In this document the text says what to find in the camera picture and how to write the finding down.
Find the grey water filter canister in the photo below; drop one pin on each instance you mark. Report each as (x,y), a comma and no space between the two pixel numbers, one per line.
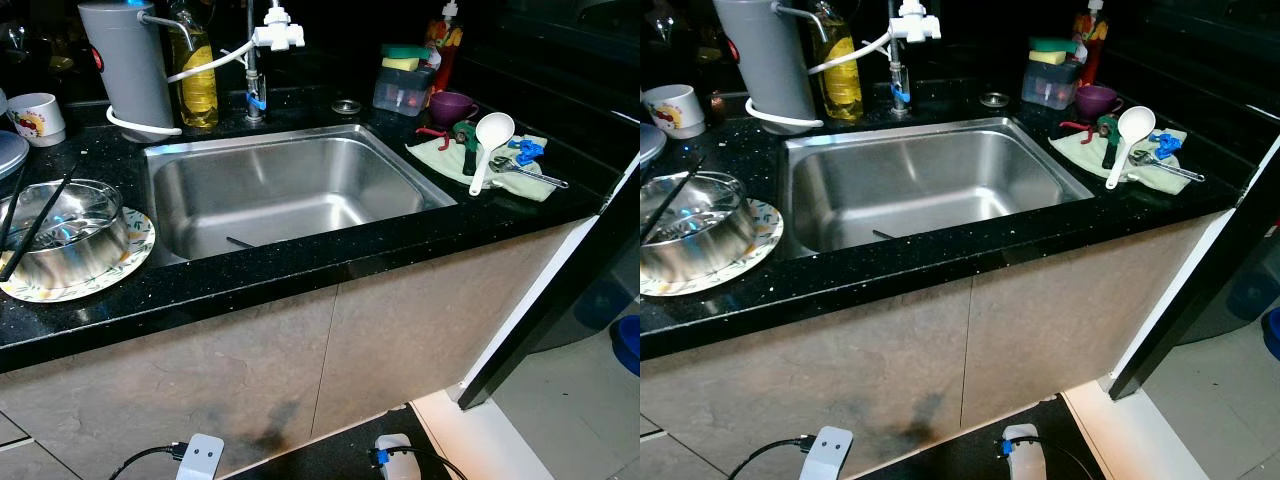
(125,70)
(765,60)

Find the blue plastic clip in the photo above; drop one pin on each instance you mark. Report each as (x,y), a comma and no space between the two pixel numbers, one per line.
(1165,145)
(527,152)

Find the pale green dish cloth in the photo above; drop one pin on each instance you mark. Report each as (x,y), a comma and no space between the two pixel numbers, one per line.
(1085,152)
(440,158)

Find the small black stick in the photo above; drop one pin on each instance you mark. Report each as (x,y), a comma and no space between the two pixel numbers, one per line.
(240,241)
(884,234)

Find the clear plastic container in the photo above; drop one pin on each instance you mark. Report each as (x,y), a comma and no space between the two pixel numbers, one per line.
(1048,90)
(400,95)

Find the grey stone-look cabinet door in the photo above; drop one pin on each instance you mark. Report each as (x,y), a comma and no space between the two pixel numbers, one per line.
(430,320)
(790,380)
(150,380)
(1080,310)

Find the white faucet diverter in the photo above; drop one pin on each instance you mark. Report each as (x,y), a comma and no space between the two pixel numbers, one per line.
(278,35)
(915,28)

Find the orange pump soap bottle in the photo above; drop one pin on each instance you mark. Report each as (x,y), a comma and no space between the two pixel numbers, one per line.
(1090,40)
(443,45)

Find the white printed mug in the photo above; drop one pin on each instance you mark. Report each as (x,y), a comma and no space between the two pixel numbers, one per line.
(38,122)
(675,112)

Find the yellow liquid bottle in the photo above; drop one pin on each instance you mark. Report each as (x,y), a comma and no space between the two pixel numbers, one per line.
(836,90)
(195,95)

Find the white plastic ladle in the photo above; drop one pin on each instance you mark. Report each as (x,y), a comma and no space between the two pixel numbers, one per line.
(495,130)
(1135,123)

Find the blue plastic basin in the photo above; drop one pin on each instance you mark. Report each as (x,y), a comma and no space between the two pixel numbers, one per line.
(1272,335)
(628,345)

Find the yellow green sponge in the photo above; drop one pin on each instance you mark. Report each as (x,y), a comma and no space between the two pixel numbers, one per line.
(1050,57)
(403,62)

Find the stainless steel sink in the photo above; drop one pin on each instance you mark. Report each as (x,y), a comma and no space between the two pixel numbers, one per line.
(300,190)
(930,185)

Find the black floor mat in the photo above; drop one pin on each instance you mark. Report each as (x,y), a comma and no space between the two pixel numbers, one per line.
(320,455)
(950,455)

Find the purple cup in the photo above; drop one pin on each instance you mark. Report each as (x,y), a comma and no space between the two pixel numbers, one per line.
(1097,102)
(450,108)

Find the deep steel pot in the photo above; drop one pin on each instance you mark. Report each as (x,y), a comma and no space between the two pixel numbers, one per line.
(700,245)
(70,255)

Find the small round steel cap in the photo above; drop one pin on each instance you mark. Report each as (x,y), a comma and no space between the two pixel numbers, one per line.
(346,106)
(995,100)

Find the floral rim plate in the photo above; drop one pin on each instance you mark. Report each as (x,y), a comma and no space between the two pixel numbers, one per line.
(120,275)
(755,250)

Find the black counter end panel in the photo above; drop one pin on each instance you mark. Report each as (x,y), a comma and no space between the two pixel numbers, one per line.
(1190,300)
(540,300)

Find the black chopstick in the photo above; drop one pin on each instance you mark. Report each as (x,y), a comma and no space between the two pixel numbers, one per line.
(672,200)
(40,222)
(10,225)

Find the chrome faucet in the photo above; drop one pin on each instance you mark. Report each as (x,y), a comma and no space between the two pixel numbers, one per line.
(897,75)
(254,70)

